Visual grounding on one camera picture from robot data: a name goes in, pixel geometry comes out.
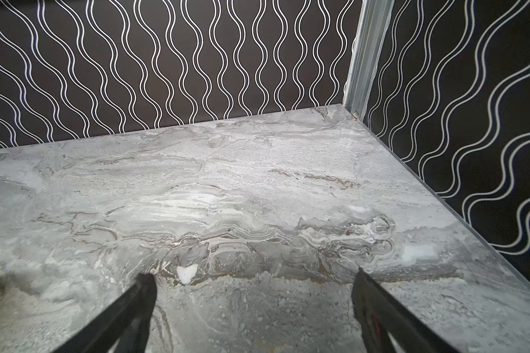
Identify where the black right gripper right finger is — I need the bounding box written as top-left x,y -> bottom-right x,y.
351,269 -> 458,352

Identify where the aluminium corner frame post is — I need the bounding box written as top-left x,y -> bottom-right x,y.
343,0 -> 394,121

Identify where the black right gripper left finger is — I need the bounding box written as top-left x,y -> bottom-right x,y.
55,273 -> 158,352

